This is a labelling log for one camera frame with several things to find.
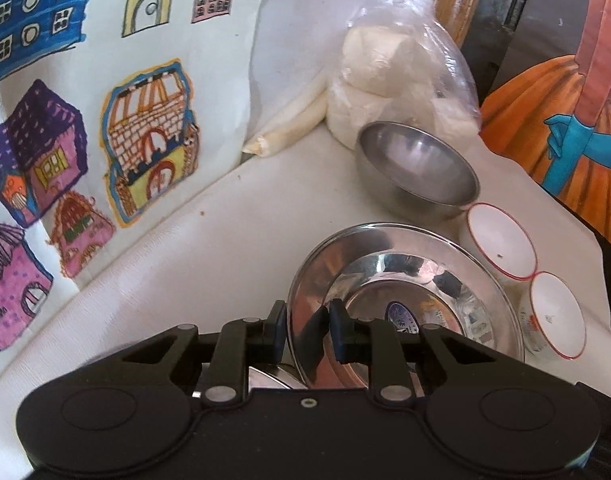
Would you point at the dark metal frame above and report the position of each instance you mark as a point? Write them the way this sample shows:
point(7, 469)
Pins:
point(495, 25)

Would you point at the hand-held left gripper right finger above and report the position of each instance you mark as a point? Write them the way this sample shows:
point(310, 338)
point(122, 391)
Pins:
point(336, 330)

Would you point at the white cartoon printed tablecloth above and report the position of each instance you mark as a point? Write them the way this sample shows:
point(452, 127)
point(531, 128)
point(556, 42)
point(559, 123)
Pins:
point(210, 245)

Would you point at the house drawing cloth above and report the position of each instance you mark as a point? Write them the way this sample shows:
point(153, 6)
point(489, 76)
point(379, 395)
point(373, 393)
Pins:
point(95, 85)

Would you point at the rolled white paper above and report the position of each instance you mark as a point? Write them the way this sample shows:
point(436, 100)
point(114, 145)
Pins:
point(290, 125)

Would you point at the plain steel plate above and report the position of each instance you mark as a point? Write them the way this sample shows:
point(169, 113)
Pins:
point(273, 377)

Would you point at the plastic bag of white lumps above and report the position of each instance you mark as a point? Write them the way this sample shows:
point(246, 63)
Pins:
point(385, 75)

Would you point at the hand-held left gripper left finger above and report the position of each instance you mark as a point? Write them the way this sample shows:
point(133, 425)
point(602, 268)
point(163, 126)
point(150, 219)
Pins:
point(279, 330)

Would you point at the orange dress figure poster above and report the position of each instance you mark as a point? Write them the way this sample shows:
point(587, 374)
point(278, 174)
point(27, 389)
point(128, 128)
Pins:
point(560, 125)

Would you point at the white bowl with red rim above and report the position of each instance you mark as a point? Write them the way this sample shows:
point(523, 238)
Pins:
point(555, 315)
point(500, 240)

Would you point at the shiny steel bowl with sticker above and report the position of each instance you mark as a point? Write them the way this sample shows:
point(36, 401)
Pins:
point(385, 270)

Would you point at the small steel bowl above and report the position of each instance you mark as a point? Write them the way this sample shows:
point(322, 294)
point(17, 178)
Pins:
point(415, 170)

